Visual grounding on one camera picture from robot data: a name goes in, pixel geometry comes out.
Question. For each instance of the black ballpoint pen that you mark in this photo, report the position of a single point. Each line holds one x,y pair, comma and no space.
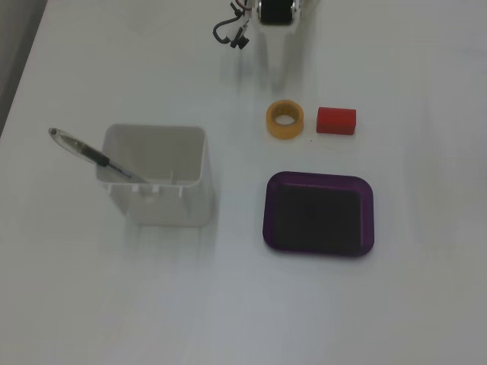
91,154

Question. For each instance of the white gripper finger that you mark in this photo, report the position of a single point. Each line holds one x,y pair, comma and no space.
279,53

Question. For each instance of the white plastic pen holder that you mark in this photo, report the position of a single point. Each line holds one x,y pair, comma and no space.
167,207

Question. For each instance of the yellow masking tape roll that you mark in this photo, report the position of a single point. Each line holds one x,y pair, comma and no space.
279,131

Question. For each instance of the purple metal tray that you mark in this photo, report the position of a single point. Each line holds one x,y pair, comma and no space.
367,213

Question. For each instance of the red ribbed plastic block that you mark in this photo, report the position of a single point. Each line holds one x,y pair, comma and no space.
336,121

